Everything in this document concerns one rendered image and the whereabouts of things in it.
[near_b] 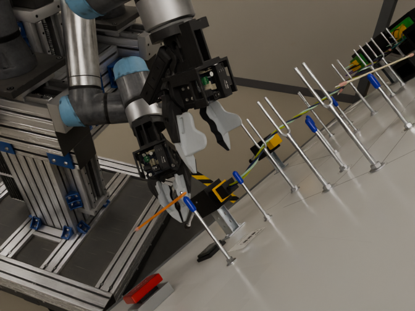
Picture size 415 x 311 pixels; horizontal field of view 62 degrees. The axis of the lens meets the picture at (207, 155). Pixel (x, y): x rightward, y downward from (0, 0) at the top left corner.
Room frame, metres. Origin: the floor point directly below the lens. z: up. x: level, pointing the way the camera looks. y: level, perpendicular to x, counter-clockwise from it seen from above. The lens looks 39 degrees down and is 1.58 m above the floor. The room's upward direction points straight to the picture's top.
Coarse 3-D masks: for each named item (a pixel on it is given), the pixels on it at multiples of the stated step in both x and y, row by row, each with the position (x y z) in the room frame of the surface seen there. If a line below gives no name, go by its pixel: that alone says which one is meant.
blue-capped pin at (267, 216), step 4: (236, 172) 0.38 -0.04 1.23; (236, 176) 0.38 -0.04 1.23; (240, 176) 0.38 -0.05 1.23; (240, 180) 0.37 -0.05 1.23; (240, 184) 0.37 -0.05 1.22; (244, 184) 0.37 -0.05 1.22; (244, 188) 0.37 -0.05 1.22; (248, 192) 0.36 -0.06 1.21; (252, 196) 0.36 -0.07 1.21; (256, 200) 0.35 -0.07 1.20; (256, 204) 0.35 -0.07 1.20; (260, 208) 0.35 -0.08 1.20; (264, 212) 0.34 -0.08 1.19; (264, 216) 0.34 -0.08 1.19; (268, 216) 0.34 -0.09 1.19; (264, 220) 0.33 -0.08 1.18
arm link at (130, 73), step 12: (120, 60) 0.69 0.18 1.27; (132, 60) 0.69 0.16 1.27; (144, 60) 0.72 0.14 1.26; (120, 72) 0.67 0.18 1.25; (132, 72) 0.66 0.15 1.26; (144, 72) 0.68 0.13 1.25; (120, 84) 0.65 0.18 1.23; (132, 84) 0.64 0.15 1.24; (144, 84) 0.65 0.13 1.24; (120, 96) 0.65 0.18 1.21; (132, 96) 0.62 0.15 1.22
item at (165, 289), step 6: (168, 282) 0.27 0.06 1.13; (162, 288) 0.26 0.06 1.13; (168, 288) 0.26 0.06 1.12; (156, 294) 0.25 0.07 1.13; (162, 294) 0.25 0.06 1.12; (168, 294) 0.25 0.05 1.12; (150, 300) 0.24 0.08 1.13; (156, 300) 0.24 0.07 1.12; (162, 300) 0.24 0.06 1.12; (132, 306) 0.25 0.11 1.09; (138, 306) 0.23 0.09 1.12; (144, 306) 0.23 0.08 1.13; (150, 306) 0.23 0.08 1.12; (156, 306) 0.23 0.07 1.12
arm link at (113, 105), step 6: (108, 96) 0.71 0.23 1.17; (114, 96) 0.71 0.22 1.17; (108, 102) 0.70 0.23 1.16; (114, 102) 0.70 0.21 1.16; (120, 102) 0.70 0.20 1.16; (108, 108) 0.69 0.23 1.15; (114, 108) 0.69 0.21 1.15; (120, 108) 0.69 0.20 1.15; (108, 114) 0.68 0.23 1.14; (114, 114) 0.68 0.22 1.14; (120, 114) 0.69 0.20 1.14; (114, 120) 0.69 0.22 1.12; (120, 120) 0.69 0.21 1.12; (126, 120) 0.69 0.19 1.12
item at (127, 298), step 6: (150, 276) 0.28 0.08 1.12; (156, 276) 0.27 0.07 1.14; (144, 282) 0.27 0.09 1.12; (150, 282) 0.26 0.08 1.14; (156, 282) 0.26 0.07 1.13; (138, 288) 0.26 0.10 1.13; (144, 288) 0.25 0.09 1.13; (150, 288) 0.25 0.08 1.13; (156, 288) 0.26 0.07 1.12; (126, 294) 0.26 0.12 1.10; (132, 294) 0.24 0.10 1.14; (138, 294) 0.24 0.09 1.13; (144, 294) 0.25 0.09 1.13; (150, 294) 0.25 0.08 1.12; (126, 300) 0.25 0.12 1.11; (132, 300) 0.24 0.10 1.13; (138, 300) 0.24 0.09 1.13; (144, 300) 0.24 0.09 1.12
